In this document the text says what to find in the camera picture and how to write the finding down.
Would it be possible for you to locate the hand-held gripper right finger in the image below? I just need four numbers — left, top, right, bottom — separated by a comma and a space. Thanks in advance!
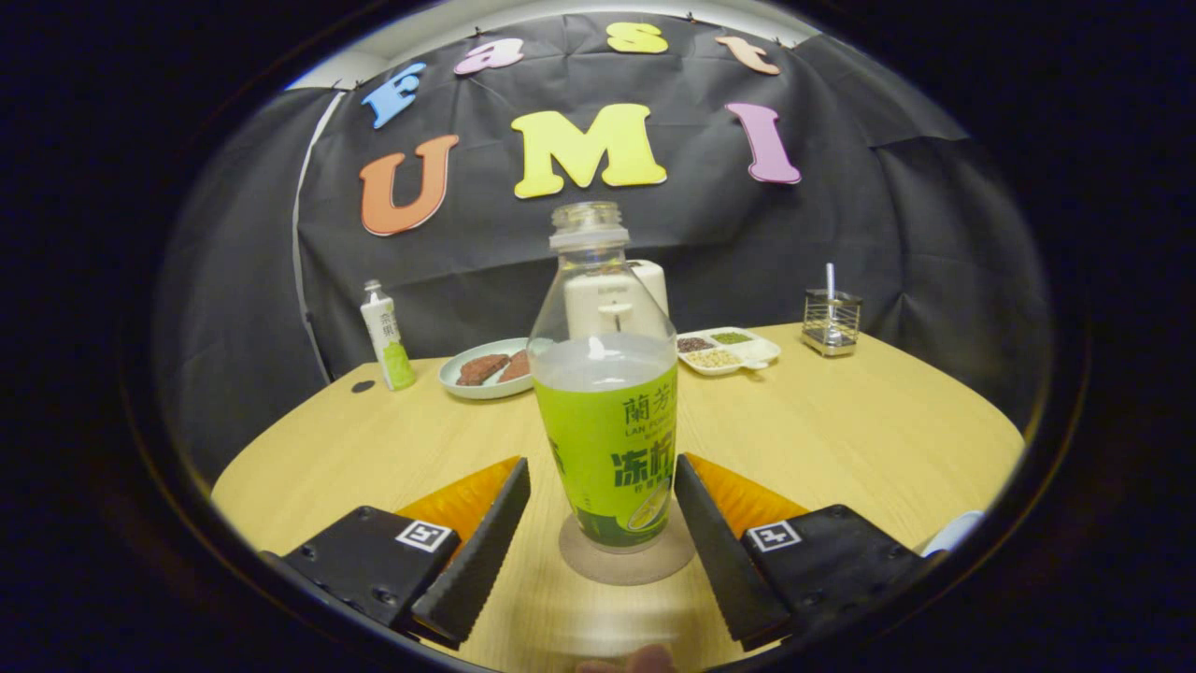
674, 453, 935, 652

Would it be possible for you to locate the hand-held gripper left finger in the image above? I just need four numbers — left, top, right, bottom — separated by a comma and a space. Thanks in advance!
262, 456, 532, 651

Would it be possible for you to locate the round brown coaster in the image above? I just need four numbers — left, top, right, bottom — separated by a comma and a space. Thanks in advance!
559, 523, 697, 587

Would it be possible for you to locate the green label juice bottle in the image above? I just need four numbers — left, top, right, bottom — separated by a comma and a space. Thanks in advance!
527, 201, 679, 554

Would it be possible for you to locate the pale blue cup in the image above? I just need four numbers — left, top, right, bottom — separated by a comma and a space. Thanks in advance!
920, 510, 987, 558

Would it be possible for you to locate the small white green bottle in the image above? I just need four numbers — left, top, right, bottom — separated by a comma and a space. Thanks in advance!
360, 279, 418, 392

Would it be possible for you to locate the wooden table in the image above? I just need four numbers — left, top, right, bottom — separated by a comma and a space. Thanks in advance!
211, 322, 1027, 673

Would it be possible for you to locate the pale green plate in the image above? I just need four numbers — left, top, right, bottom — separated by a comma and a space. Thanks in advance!
438, 337, 552, 401

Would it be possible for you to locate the white divided tray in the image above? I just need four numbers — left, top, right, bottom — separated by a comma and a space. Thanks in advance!
675, 326, 782, 377

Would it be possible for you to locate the white toaster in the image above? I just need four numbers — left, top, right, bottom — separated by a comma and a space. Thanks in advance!
564, 259, 671, 342

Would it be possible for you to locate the wire mesh holder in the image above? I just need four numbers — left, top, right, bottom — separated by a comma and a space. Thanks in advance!
802, 288, 863, 358

